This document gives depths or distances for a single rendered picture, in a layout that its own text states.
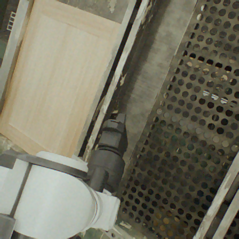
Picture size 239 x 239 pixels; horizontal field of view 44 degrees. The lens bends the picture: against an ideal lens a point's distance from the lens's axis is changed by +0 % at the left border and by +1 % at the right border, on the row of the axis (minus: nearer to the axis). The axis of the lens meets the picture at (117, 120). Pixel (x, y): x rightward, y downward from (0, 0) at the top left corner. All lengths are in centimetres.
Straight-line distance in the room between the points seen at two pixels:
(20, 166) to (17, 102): 83
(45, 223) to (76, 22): 80
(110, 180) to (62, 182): 28
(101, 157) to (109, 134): 6
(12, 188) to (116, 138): 35
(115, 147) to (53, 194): 33
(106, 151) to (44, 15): 66
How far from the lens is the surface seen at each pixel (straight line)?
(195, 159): 91
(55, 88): 110
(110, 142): 71
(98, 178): 64
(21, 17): 124
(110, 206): 60
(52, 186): 40
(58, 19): 114
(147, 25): 92
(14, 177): 43
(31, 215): 41
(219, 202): 80
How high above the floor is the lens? 177
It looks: 43 degrees down
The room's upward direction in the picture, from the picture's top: straight up
